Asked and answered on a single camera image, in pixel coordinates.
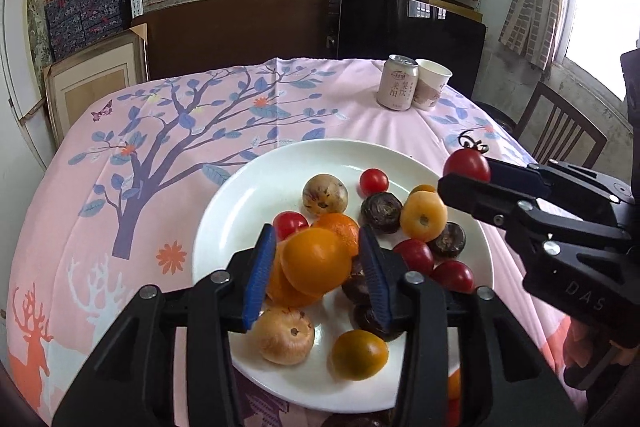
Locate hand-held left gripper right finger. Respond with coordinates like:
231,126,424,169
357,224,583,427

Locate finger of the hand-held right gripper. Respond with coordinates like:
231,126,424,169
486,158,633,229
437,172,632,269

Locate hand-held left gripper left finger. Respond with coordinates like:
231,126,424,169
51,223,277,427

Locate smooth yellow-orange citrus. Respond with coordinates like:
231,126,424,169
279,227,352,298

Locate white oval plate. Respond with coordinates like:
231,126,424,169
191,138,496,413

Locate person's right hand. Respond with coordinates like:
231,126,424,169
562,319,608,375

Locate beige striped fruit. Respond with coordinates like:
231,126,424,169
248,307,316,365

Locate dark wooden chair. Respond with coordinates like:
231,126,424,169
515,81,608,170

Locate greenish yellow orange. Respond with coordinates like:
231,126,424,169
327,329,390,382

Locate printed paper cup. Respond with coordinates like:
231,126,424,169
411,59,453,112

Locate pale drink can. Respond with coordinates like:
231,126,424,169
377,55,419,112

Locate pink printed tablecloth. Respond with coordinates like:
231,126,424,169
0,57,576,427

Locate black glossy panel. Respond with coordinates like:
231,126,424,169
336,0,487,100

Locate brown wooden board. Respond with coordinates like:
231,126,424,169
131,0,341,82

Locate stack of blue patterned boxes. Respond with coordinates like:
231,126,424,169
44,0,132,62

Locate beige picture frame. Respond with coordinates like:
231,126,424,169
42,24,148,148

